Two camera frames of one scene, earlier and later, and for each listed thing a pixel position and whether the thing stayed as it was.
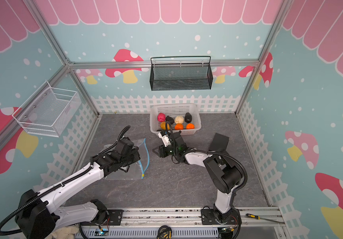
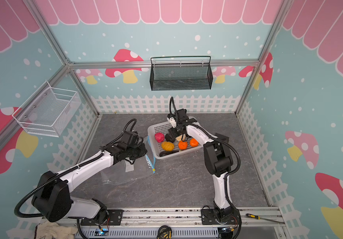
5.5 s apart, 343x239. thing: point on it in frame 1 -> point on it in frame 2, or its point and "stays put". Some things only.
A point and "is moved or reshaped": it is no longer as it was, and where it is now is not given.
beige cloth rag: x=66 y=232 stays put
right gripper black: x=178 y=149 -> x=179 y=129
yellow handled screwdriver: x=258 y=217 stays put
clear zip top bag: x=136 y=171 is moved or reshaped
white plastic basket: x=174 y=110 -> x=162 y=149
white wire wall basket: x=49 y=111 stays put
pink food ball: x=161 y=117 -> x=159 y=137
